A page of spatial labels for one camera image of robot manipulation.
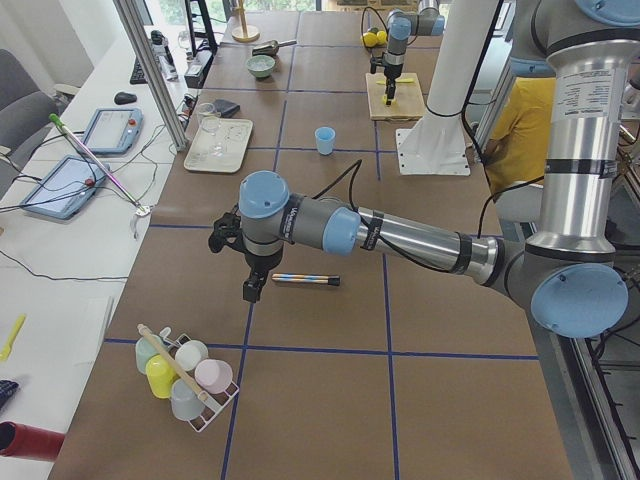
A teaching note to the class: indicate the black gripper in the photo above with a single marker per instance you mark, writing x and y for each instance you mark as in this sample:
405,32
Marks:
390,75
260,263

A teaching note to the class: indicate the steel muddler black cap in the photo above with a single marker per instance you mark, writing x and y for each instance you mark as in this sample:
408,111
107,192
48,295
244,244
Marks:
328,280

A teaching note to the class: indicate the yellow lemon by edge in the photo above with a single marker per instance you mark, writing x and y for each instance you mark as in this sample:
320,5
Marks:
370,39

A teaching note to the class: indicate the light blue cup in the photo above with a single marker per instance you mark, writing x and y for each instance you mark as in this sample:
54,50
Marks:
325,137

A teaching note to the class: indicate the white cup rack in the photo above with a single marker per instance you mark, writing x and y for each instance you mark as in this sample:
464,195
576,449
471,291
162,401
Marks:
198,387

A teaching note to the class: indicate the yellow plastic knife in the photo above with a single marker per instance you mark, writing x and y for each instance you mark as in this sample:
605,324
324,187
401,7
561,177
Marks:
399,80

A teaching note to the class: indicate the wooden cutting board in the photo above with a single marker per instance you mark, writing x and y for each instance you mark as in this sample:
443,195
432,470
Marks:
407,105

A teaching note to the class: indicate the steel ice scoop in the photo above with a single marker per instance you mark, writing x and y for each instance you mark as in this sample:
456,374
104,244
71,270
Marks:
272,47

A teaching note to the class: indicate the green bowl of ice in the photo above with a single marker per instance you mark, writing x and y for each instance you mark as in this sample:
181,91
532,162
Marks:
260,66

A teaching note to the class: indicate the person in yellow shirt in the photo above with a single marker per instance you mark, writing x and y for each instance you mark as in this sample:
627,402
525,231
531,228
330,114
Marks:
518,144

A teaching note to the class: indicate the white bear tray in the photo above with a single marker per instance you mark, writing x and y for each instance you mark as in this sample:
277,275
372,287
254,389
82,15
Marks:
222,152

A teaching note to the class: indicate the wooden mug tree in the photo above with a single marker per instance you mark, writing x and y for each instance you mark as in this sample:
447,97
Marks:
244,32

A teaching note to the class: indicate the grey folded cloth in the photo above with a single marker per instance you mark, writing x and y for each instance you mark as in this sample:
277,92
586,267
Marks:
226,108

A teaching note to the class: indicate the upper teach pendant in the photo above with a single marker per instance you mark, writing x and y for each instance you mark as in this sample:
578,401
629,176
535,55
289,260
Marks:
113,131

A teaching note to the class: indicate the teach pendant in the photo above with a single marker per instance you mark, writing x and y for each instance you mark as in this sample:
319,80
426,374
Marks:
113,131
65,189

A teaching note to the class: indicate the lower teach pendant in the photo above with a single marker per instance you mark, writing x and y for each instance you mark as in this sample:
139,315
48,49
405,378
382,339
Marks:
65,189

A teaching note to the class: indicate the black computer mouse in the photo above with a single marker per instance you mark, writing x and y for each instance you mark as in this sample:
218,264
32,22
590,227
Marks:
124,98

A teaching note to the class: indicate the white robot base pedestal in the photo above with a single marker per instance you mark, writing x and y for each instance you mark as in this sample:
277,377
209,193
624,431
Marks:
436,144

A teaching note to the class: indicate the aluminium frame post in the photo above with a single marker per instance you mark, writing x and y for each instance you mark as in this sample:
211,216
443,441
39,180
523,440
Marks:
134,28

